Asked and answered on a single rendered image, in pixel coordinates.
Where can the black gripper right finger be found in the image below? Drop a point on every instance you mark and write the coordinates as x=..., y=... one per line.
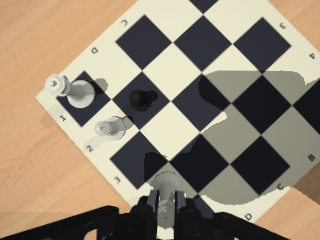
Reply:
x=190, y=225

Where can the black and cream chessboard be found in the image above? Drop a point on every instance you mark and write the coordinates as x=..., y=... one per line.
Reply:
x=235, y=102

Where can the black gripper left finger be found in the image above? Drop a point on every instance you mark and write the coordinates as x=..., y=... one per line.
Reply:
x=139, y=223

